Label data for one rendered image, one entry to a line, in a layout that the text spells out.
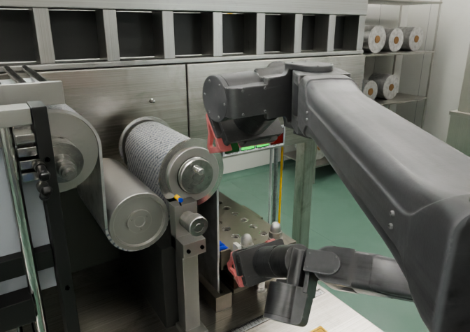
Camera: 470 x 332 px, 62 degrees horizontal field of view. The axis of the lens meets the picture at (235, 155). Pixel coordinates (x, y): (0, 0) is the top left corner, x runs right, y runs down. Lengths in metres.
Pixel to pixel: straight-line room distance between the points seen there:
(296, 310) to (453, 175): 0.49
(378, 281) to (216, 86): 0.37
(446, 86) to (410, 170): 5.37
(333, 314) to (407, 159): 0.81
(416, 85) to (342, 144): 5.51
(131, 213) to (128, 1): 0.54
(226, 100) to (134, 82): 0.64
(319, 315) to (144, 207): 0.48
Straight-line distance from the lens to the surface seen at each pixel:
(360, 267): 0.64
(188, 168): 0.78
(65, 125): 0.72
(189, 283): 0.87
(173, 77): 1.11
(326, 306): 1.03
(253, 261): 0.75
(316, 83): 0.41
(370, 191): 0.23
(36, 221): 0.64
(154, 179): 0.84
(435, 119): 5.68
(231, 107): 0.46
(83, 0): 1.04
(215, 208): 0.89
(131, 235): 0.81
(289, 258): 0.67
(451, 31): 5.56
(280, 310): 0.67
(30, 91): 0.66
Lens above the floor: 1.54
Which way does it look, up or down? 18 degrees down
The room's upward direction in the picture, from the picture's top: straight up
